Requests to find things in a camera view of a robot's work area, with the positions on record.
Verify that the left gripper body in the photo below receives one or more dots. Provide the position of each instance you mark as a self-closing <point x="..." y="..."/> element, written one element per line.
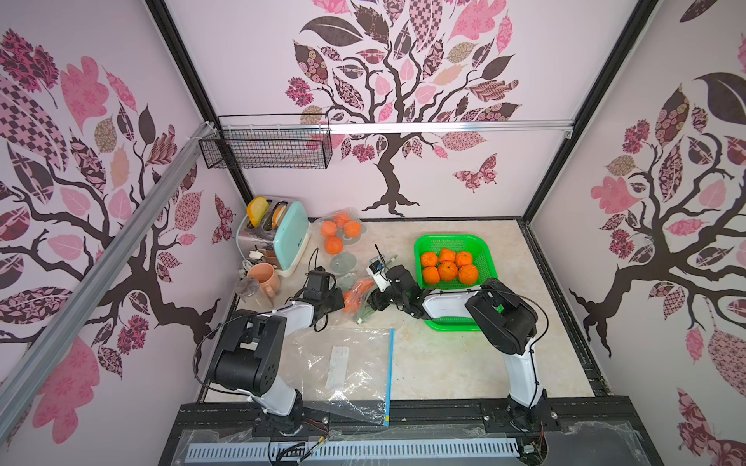
<point x="332" y="302"/>

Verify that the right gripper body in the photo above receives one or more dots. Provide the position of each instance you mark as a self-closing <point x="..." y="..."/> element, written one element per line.
<point x="382" y="294"/>

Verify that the orange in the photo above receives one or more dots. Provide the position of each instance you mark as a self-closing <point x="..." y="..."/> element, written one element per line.
<point x="448" y="271"/>
<point x="428" y="260"/>
<point x="431" y="275"/>
<point x="447" y="255"/>
<point x="464" y="258"/>
<point x="468" y="275"/>

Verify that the green plastic basket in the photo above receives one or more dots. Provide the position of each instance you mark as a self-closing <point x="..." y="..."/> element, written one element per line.
<point x="482" y="258"/>

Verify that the blue-zip clear bag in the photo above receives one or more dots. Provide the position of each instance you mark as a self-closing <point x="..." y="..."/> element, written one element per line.
<point x="342" y="371"/>

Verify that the green-zip bag of oranges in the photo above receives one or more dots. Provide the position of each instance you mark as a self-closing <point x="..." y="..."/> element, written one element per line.
<point x="357" y="307"/>

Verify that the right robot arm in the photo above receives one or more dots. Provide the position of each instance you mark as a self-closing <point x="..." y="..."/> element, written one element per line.
<point x="503" y="317"/>

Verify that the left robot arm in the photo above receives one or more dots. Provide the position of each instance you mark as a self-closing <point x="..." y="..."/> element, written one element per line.
<point x="248" y="354"/>

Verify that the pink ceramic mug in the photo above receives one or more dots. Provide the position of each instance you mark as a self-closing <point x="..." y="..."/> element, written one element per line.
<point x="267" y="278"/>

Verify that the mint green toaster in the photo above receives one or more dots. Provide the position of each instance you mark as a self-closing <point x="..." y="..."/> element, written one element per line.
<point x="280" y="239"/>

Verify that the clear glass cup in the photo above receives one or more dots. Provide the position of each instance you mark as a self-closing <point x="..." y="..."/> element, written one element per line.
<point x="251" y="293"/>

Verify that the yellow toast slice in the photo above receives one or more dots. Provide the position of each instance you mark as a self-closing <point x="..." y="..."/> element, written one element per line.
<point x="256" y="210"/>

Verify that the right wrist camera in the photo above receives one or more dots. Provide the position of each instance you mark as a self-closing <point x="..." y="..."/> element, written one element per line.
<point x="377" y="271"/>

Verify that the white cable duct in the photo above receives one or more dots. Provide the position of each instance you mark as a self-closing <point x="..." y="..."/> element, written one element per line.
<point x="332" y="451"/>

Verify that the black wire wall basket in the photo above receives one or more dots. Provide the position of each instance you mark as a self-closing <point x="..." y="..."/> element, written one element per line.
<point x="264" y="141"/>

